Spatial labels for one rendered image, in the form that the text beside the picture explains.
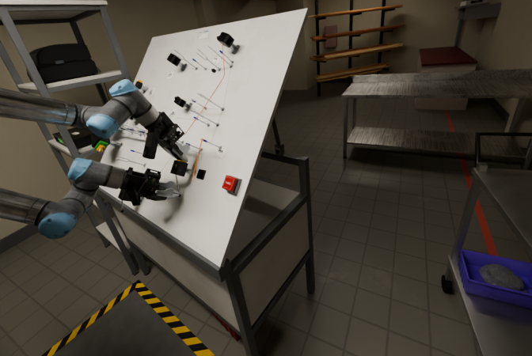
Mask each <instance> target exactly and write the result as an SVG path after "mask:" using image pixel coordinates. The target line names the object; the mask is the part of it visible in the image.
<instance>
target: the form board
mask: <svg viewBox="0 0 532 356"><path fill-rule="evenodd" d="M309 12H310V11H309V9H308V8H306V9H298V10H294V11H289V12H285V13H277V14H272V15H268V16H264V17H256V18H252V19H248V20H243V21H235V22H231V23H226V24H222V25H215V26H210V27H206V28H198V29H193V30H189V31H185V32H177V33H173V34H168V35H164V36H156V37H153V38H152V40H151V41H150V45H149V47H148V49H147V51H146V54H145V57H144V59H143V61H142V64H141V66H140V68H139V72H138V73H137V75H136V78H135V81H134V83H133V84H134V85H135V83H136V82H137V81H138V80H142V85H143V86H145V87H147V88H149V89H148V91H143V90H142V89H139V91H140V92H141V93H142V94H143V96H144V97H145V98H146V99H147V100H148V101H149V102H150V103H151V104H152V105H153V106H154V107H155V108H156V110H157V111H158V112H164V113H165V114H166V115H167V116H169V114H170V112H171V110H172V108H177V112H176V115H175V117H174V118H171V117H169V118H170V119H171V120H172V121H173V123H176V124H177V125H178V126H179V127H180V128H181V130H182V131H183V132H184V133H185V132H186V131H188V132H187V134H185V135H183V136H182V137H181V138H180V139H179V140H180V141H184V143H183V144H182V143H181V142H179V143H180V144H182V145H185V143H189V144H190V145H192V146H195V147H198V148H199V147H200V143H201V141H200V140H201V138H203V139H205V140H207V141H208V142H210V143H213V144H215V145H217V146H219V145H220V146H225V147H227V150H226V153H225V155H224V158H223V159H221V158H218V157H215V155H216V152H217V150H218V147H217V146H213V145H212V144H210V143H207V142H204V141H202V145H201V148H203V150H202V151H200V152H199V157H198V161H197V164H196V170H197V171H196V175H195V176H193V181H192V175H189V174H188V173H185V175H184V176H178V175H177V180H176V175H175V174H172V173H170V172H171V169H172V167H173V162H174V160H177V159H176V158H174V157H173V156H171V155H170V154H169V153H167V152H166V151H165V150H164V149H162V148H161V147H160V145H159V144H158V147H157V151H156V155H155V159H147V158H144V157H143V155H142V154H140V153H143V151H144V146H145V143H146V139H145V137H146V135H145V137H144V134H142V136H140V135H139V134H136V133H134V134H132V133H131V132H128V131H123V132H122V133H121V132H120V130H118V131H117V132H116V133H115V134H114V135H113V136H112V137H111V138H110V140H111V141H114V142H118V143H121V142H123V145H122V146H121V147H120V149H119V150H118V147H116V149H115V151H114V150H112V146H110V145H108V146H107V148H106V150H105V152H104V155H103V157H102V159H101V163H103V164H106V165H112V166H116V167H119V168H122V169H125V171H126V170H128V169H129V167H132V168H133V171H136V172H141V173H145V171H146V169H153V170H156V171H159V172H161V179H160V180H159V181H160V182H162V183H167V182H169V181H173V182H174V186H173V189H175V190H176V191H177V192H178V189H177V181H178V186H179V191H180V194H181V197H178V196H177V197H175V198H172V199H166V200H161V201H154V200H150V199H146V198H144V199H142V201H141V203H140V205H139V206H133V205H132V203H131V202H129V201H123V203H124V204H126V205H127V206H129V207H130V208H131V209H133V210H135V211H136V212H138V213H139V214H141V215H142V216H143V217H145V218H147V219H148V220H150V221H151V222H153V223H154V224H155V225H157V226H159V227H160V228H162V229H164V230H165V231H166V232H167V233H169V234H171V235H172V236H174V237H175V238H177V239H178V240H180V241H181V242H183V243H184V244H186V245H187V246H189V247H190V248H192V249H193V250H195V251H196V252H198V253H199V254H200V255H202V256H204V257H205V258H207V259H209V260H210V261H211V262H212V263H214V264H216V265H217V266H219V267H223V266H224V264H225V262H226V257H227V255H228V252H229V250H230V246H231V243H232V240H233V238H234V234H235V231H236V228H237V226H238V222H239V219H240V217H241V212H242V210H243V207H244V205H245V201H246V198H247V195H248V193H249V189H250V187H251V184H252V182H253V177H254V175H255V172H256V170H257V166H258V163H259V160H260V156H261V154H262V151H263V148H264V144H265V142H266V139H267V137H268V132H269V130H270V127H271V125H272V120H273V118H274V116H275V113H276V109H277V107H278V104H279V100H280V97H281V95H282V92H283V88H284V86H285V83H286V80H287V76H288V74H289V71H290V68H291V64H292V62H293V59H294V56H295V52H296V50H297V47H298V43H299V41H300V39H301V36H302V32H303V29H304V27H305V24H306V20H307V17H308V15H309ZM208 29H210V32H209V35H208V38H203V39H198V40H196V37H197V35H198V32H200V31H204V30H208ZM221 32H225V33H228V34H230V35H231V36H232V37H233V38H234V42H233V44H234V45H235V46H237V45H239V46H240V47H239V48H238V50H237V52H236V53H235V55H234V54H232V51H233V50H232V49H231V48H230V47H226V46H223V45H222V44H221V43H220V42H218V41H217V36H220V34H221ZM208 46H209V47H211V48H212V49H213V50H214V51H216V52H217V53H218V54H220V55H222V53H221V52H219V51H220V50H221V51H222V47H223V53H224V54H225V55H226V56H227V57H228V58H229V59H230V60H231V61H234V63H233V64H232V63H231V61H230V60H229V59H228V58H227V57H226V56H225V55H223V56H222V57H224V59H225V60H226V61H227V62H228V63H229V64H230V65H231V64H232V65H233V67H232V68H230V66H229V65H228V64H227V63H226V62H225V61H224V65H223V60H222V59H220V61H219V64H215V65H216V66H217V67H218V68H221V70H220V71H219V69H218V68H216V67H215V66H214V65H212V64H211V63H210V62H208V61H207V60H204V59H203V58H205V59H206V56H207V58H208V59H209V60H210V61H211V62H213V60H214V57H215V55H217V54H216V53H214V52H213V51H212V50H211V49H210V48H209V47H208ZM197 49H199V50H200V51H201V52H203V53H204V54H205V55H206V56H205V55H203V54H202V53H201V52H200V51H198V50H197ZM174 50H176V51H177V52H178V53H180V55H179V54H178V53H177V52H175V51H174ZM196 52H197V53H198V54H199V55H201V56H202V57H203V58H202V57H200V56H199V55H198V54H196ZM170 53H172V54H173V53H174V54H176V56H179V57H180V58H181V59H183V57H182V56H181V55H183V56H184V59H186V60H187V61H188V62H190V63H191V64H192V65H193V66H195V67H198V69H197V70H196V68H195V67H193V66H192V65H190V64H189V63H188V62H186V61H184V60H181V61H180V62H182V63H183V64H185V63H187V64H188V65H187V66H186V68H185V70H184V71H182V67H180V66H175V65H173V64H172V63H171V62H169V61H168V60H167V58H168V56H169V54H170ZM192 59H194V60H196V61H197V62H198V63H199V64H201V65H202V66H203V67H205V68H207V70H205V69H204V68H203V67H202V66H201V65H199V64H198V63H197V62H195V61H193V60H192ZM224 67H225V76H224ZM211 69H215V70H216V72H215V73H213V72H212V71H211ZM170 71H174V73H173V76H172V79H166V78H167V77H168V74H169V72H170ZM223 76H224V78H223ZM222 78H223V79H222ZM221 80H222V81H221ZM220 82H221V83H220ZM219 83H220V84H219ZM217 86H218V88H217ZM151 87H152V88H155V90H154V94H153V96H151V95H148V94H149V92H150V89H151ZM216 88H217V89H216ZM215 89H216V90H215ZM214 91H215V92H214ZM197 93H198V94H200V93H201V94H202V95H204V97H206V99H207V98H208V99H210V97H211V95H212V94H213V93H214V94H213V95H212V97H211V99H210V100H211V101H212V102H214V103H216V104H217V105H218V106H220V107H221V108H225V109H224V111H222V109H221V108H219V107H217V106H216V105H214V104H212V103H211V102H210V101H208V100H206V99H204V98H202V97H201V96H202V95H201V96H200V95H198V94H197ZM177 96H179V97H180V98H182V99H187V100H185V101H186V103H187V104H189V103H190V102H191V103H193V105H192V106H191V108H190V109H189V111H188V112H187V111H186V110H185V109H186V107H183V108H182V107H181V106H179V105H177V104H176V103H174V100H175V99H174V97H177ZM191 100H197V101H196V102H197V103H199V104H201V105H203V106H205V104H207V105H206V106H205V107H207V110H205V109H204V108H203V107H202V106H200V105H198V104H197V103H194V102H193V101H191ZM207 102H208V103H207ZM191 110H192V111H196V112H198V113H200V112H201V111H202V110H203V111H202V112H201V113H200V114H201V115H203V116H205V117H206V118H208V119H210V120H212V121H213V122H215V123H219V126H218V127H216V124H214V123H212V122H211V121H209V120H207V119H205V118H203V117H201V116H199V115H197V114H196V113H194V112H191ZM194 116H195V117H197V116H198V119H200V120H202V121H203V122H205V123H209V124H210V126H209V127H208V126H207V125H206V124H205V123H202V122H200V121H199V120H197V119H196V121H195V119H194V118H193V117H194ZM194 121H195V122H194ZM193 122H194V123H193ZM192 123H193V124H192ZM191 125H192V126H191ZM190 126H191V127H190ZM188 129H189V130H188ZM177 142H178V141H177ZM201 148H200V149H201ZM131 150H134V151H136V152H139V153H136V152H132V151H131ZM121 157H124V158H127V159H129V160H130V161H134V162H137V163H140V164H146V167H144V166H143V165H139V164H136V163H132V162H129V161H128V160H127V159H123V158H121ZM117 159H120V160H123V161H120V160H117ZM126 161H128V162H126ZM199 169H202V170H206V173H205V177H204V179H203V180H201V179H197V178H196V176H197V173H198V171H199ZM226 175H231V176H235V177H237V178H240V179H242V181H241V185H240V187H239V190H238V193H237V194H235V193H233V192H230V191H227V190H225V189H224V188H222V185H223V182H224V180H225V177H226Z"/></svg>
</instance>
